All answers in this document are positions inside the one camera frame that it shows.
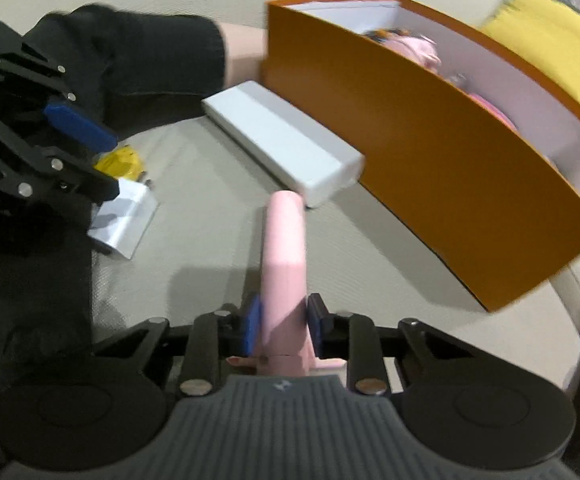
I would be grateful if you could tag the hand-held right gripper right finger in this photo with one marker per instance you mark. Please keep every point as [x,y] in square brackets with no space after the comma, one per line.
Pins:
[316,325]

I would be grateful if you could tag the white rectangular box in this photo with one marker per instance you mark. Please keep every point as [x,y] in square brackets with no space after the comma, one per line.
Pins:
[290,145]

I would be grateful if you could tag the pink pouch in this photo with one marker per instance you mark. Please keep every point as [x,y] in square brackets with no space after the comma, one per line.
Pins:
[412,50]

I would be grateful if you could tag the yellow pillow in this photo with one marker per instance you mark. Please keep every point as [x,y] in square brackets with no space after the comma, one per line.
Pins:
[554,50]

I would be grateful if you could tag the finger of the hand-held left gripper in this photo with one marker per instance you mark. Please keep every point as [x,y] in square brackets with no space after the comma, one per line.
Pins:
[80,127]
[55,165]

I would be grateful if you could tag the orange cardboard box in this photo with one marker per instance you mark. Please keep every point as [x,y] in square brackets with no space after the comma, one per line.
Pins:
[444,175]

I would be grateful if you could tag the yellow toy car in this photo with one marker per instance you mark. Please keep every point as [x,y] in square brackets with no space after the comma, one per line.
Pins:
[119,162]

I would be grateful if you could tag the pink selfie stick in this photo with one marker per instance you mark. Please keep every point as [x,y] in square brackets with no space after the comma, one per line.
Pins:
[282,260]

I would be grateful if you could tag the beige sofa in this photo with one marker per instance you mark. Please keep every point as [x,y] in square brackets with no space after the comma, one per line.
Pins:
[220,240]

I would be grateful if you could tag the person's left leg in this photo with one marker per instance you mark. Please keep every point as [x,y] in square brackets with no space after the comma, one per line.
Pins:
[145,65]

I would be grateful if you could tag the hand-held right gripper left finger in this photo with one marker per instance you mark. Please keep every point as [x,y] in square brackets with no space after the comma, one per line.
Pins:
[252,325]

